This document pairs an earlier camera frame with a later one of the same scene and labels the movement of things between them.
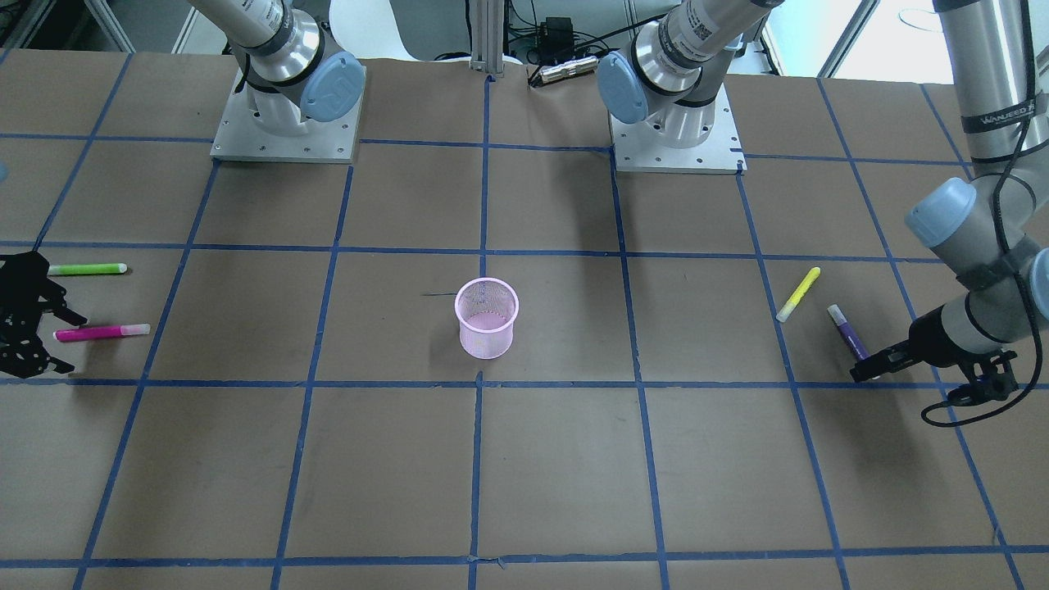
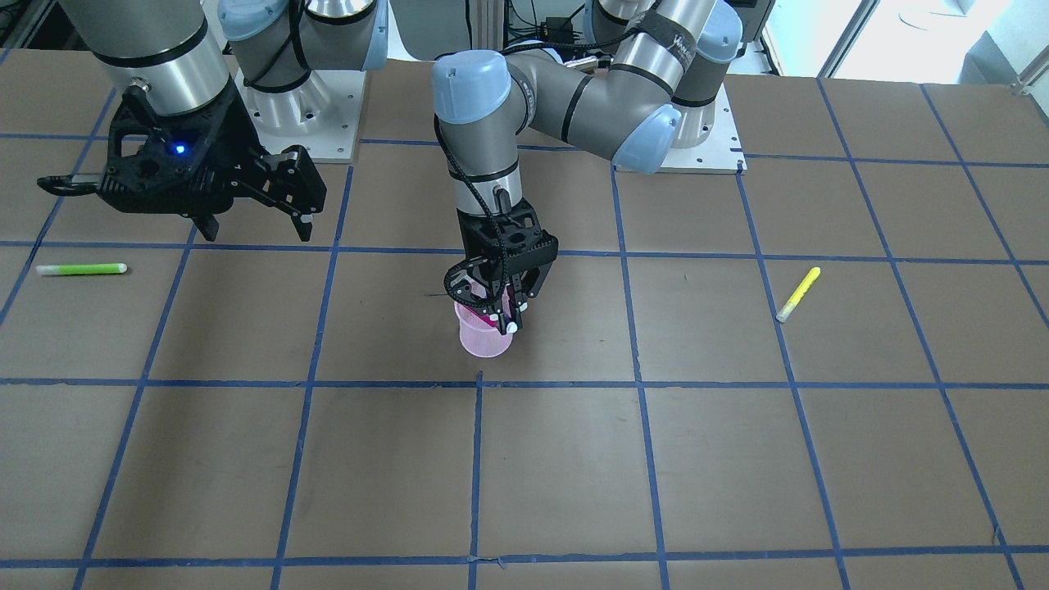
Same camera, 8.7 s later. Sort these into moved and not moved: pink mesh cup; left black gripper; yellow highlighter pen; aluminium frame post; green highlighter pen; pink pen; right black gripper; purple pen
Moved: left black gripper; right black gripper; purple pen; pink pen
Not moved: pink mesh cup; aluminium frame post; yellow highlighter pen; green highlighter pen
